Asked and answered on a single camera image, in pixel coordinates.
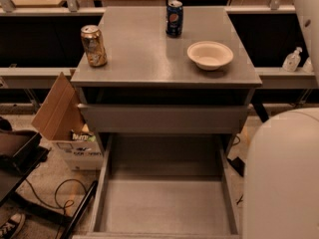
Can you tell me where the orange soda can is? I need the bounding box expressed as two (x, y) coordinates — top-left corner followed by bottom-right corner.
(81, 25), (108, 67)

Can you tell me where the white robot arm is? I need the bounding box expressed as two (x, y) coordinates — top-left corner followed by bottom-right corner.
(242, 108), (319, 239)

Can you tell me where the closed grey top drawer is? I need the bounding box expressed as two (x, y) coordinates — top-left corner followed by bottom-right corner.
(78, 104), (248, 133)

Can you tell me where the grey drawer cabinet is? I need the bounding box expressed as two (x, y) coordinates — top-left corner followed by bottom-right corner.
(72, 6), (261, 150)

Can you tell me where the open grey middle drawer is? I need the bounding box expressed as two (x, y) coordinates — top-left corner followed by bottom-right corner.
(72, 133), (241, 239)

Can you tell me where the blue Pepsi can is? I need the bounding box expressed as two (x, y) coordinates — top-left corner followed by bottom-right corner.
(165, 0), (183, 37)

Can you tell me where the white paper bowl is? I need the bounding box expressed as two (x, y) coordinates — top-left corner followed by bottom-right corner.
(187, 41), (233, 71)

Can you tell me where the snack bag in box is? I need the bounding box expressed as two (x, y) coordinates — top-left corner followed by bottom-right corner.
(72, 132), (96, 142)

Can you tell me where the black power adapter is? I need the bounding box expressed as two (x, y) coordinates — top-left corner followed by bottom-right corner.
(227, 157), (245, 177)

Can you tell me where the open cardboard box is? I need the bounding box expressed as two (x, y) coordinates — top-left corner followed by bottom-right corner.
(32, 73), (103, 170)

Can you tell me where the clear sanitizer bottle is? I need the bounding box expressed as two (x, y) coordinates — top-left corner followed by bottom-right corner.
(282, 47), (302, 72)
(302, 57), (313, 74)

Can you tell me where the black cart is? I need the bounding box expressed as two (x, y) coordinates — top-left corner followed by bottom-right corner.
(0, 130), (98, 239)

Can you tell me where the black and white sneaker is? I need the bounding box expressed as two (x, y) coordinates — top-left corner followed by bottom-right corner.
(0, 213), (26, 239)

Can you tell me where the black floor cable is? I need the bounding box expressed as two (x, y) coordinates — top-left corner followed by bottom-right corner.
(24, 178), (88, 239)

